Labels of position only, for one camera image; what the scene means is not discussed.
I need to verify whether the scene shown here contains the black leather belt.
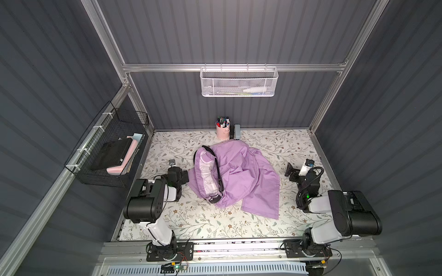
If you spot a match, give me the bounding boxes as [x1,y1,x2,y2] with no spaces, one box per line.
[193,146,224,204]

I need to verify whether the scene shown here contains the purple trousers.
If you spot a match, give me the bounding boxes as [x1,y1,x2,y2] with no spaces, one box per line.
[188,140,280,220]

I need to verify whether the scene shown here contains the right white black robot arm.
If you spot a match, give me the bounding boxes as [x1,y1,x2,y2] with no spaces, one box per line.
[282,159,382,259]

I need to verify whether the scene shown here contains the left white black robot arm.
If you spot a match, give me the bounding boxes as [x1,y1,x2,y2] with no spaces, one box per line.
[123,166,189,261]

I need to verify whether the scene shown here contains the pink pen cup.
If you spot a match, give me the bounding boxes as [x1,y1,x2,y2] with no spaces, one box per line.
[216,123,230,140]

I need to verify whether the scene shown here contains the light blue stapler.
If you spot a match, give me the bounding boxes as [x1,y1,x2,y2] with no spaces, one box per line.
[234,124,241,140]

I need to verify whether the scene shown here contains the small green circuit board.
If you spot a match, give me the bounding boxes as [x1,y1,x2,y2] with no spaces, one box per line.
[160,262,188,274]

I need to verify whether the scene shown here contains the white tube in basket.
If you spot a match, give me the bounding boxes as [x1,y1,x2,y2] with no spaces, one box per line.
[243,86,267,95]

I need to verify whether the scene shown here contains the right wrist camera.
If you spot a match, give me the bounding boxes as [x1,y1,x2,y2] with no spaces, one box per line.
[299,159,315,177]

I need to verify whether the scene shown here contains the pink handled tool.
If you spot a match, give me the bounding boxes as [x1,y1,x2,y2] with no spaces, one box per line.
[105,135,140,176]

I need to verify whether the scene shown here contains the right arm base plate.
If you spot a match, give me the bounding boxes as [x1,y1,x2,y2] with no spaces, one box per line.
[279,239,333,259]

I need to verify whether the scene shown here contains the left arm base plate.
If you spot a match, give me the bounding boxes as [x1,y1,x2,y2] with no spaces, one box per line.
[146,242,195,262]

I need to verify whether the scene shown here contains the black wire wall basket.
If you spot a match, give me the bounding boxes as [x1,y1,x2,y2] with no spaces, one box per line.
[64,103,150,187]

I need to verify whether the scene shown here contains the white wire mesh basket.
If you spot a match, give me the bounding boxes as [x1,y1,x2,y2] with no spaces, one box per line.
[200,66,279,97]

